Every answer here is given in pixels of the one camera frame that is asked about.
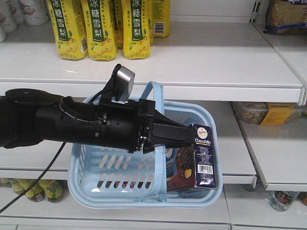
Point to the dark blue Chocofello cookie box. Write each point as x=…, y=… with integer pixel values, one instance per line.
x=192, y=167

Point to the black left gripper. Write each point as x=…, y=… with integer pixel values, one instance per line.
x=130, y=126

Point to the yellow pear drink bottle left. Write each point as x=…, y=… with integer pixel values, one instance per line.
x=69, y=28

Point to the yellow pear drink bottle right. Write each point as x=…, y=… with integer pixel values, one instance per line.
x=136, y=32

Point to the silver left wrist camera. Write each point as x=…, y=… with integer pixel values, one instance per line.
x=123, y=83

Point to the yellow pear drink bottle middle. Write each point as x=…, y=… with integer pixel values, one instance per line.
x=100, y=29

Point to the yellow pear drink bottle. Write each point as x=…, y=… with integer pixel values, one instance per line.
x=100, y=29
x=136, y=32
x=69, y=28

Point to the white supermarket shelving unit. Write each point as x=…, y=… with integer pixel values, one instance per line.
x=216, y=53

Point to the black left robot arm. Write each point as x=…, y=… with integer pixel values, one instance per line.
x=29, y=116

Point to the light blue plastic basket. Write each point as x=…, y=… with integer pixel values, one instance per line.
x=101, y=177

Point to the blue cracker package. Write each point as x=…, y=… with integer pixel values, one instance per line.
x=286, y=17

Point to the clear yellow cookie tub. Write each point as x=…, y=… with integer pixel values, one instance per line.
x=268, y=113

